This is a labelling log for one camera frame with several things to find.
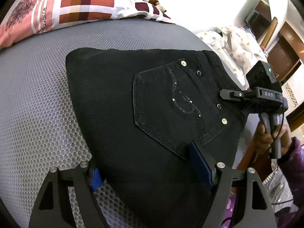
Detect black pants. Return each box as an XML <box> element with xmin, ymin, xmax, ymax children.
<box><xmin>65</xmin><ymin>48</ymin><xmax>248</xmax><ymax>227</ymax></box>

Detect right hand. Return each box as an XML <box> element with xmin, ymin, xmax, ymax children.
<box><xmin>253</xmin><ymin>123</ymin><xmax>292</xmax><ymax>156</ymax></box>

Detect brown wooden wardrobe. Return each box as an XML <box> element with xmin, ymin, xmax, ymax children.
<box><xmin>267</xmin><ymin>22</ymin><xmax>303</xmax><ymax>83</ymax></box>

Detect white dotted bedding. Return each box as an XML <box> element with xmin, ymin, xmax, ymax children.
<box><xmin>196</xmin><ymin>26</ymin><xmax>267</xmax><ymax>89</ymax></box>

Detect grey mesh mattress pad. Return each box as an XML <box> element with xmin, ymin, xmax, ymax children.
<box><xmin>0</xmin><ymin>17</ymin><xmax>257</xmax><ymax>228</ymax></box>

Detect pink checked pillow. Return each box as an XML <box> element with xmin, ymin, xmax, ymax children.
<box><xmin>1</xmin><ymin>0</ymin><xmax>171</xmax><ymax>48</ymax></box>

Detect wall mirror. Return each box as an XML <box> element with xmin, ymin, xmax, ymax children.
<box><xmin>245</xmin><ymin>0</ymin><xmax>278</xmax><ymax>49</ymax></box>

